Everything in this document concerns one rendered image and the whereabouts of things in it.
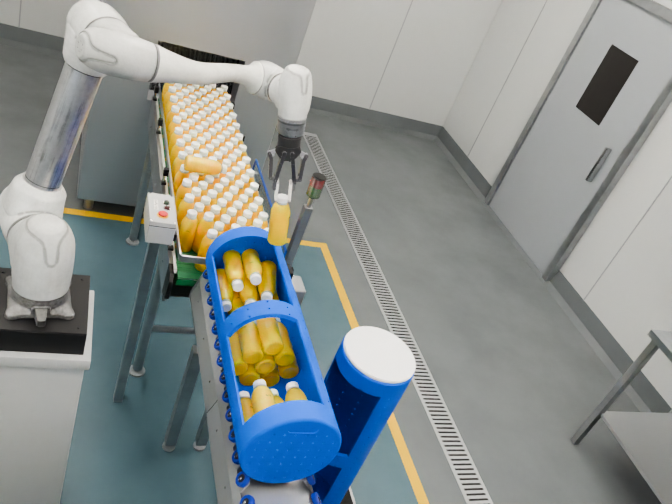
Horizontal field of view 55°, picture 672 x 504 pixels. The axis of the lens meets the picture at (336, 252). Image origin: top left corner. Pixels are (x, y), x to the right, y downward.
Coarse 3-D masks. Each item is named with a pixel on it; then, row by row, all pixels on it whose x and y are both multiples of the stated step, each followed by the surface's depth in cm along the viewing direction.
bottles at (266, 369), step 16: (224, 272) 232; (224, 288) 225; (256, 288) 231; (224, 304) 221; (240, 304) 229; (240, 352) 202; (240, 368) 201; (256, 368) 203; (272, 368) 205; (288, 368) 207; (272, 384) 209; (240, 400) 188
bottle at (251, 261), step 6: (246, 252) 235; (252, 252) 235; (246, 258) 232; (252, 258) 231; (258, 258) 233; (246, 264) 229; (252, 264) 227; (258, 264) 228; (246, 270) 227; (252, 270) 225; (258, 270) 226; (246, 276) 227
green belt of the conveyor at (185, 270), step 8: (160, 112) 357; (168, 192) 295; (176, 256) 259; (184, 264) 257; (192, 264) 258; (176, 272) 259; (184, 272) 252; (192, 272) 254; (200, 272) 256; (176, 280) 255; (184, 280) 252; (192, 280) 253
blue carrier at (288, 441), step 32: (288, 288) 214; (224, 320) 204; (288, 320) 227; (224, 352) 197; (320, 384) 184; (256, 416) 171; (288, 416) 168; (320, 416) 171; (256, 448) 170; (288, 448) 174; (320, 448) 178; (288, 480) 183
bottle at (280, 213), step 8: (272, 208) 218; (280, 208) 216; (288, 208) 217; (272, 216) 218; (280, 216) 217; (288, 216) 218; (272, 224) 219; (280, 224) 218; (288, 224) 221; (272, 232) 221; (280, 232) 220; (272, 240) 222; (280, 240) 222
